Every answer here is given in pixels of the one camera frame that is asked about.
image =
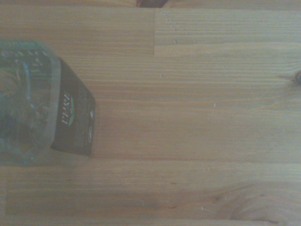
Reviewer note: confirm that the clear plastic bottle black label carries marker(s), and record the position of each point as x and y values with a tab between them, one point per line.
44	101

